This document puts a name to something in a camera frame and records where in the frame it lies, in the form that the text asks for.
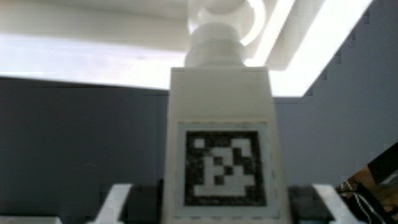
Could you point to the white leg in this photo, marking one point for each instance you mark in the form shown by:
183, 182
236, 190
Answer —
223, 187

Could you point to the white square tabletop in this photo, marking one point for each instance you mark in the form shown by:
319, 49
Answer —
112, 41

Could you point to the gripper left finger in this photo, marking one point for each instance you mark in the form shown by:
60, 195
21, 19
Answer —
110, 210

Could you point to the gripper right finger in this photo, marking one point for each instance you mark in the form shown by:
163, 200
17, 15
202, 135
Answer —
335, 206

